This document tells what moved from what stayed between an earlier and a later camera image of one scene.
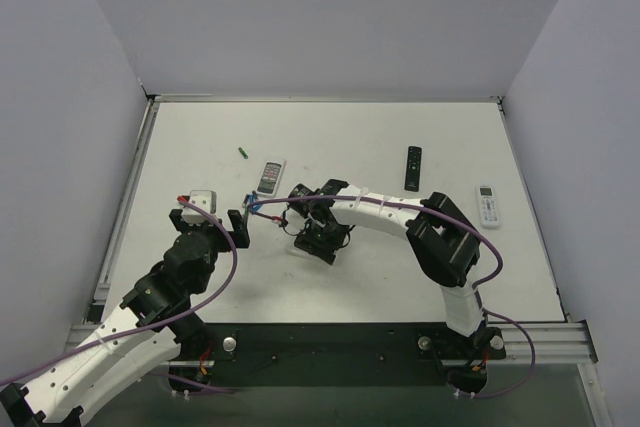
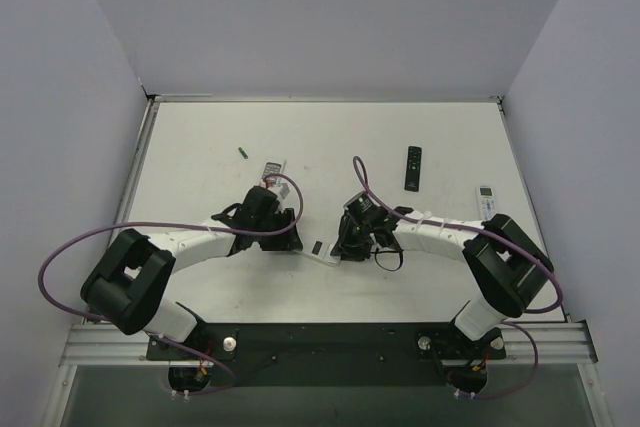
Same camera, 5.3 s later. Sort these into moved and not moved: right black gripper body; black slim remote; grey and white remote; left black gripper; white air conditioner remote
Moved: right black gripper body; left black gripper
Not moved: black slim remote; white air conditioner remote; grey and white remote
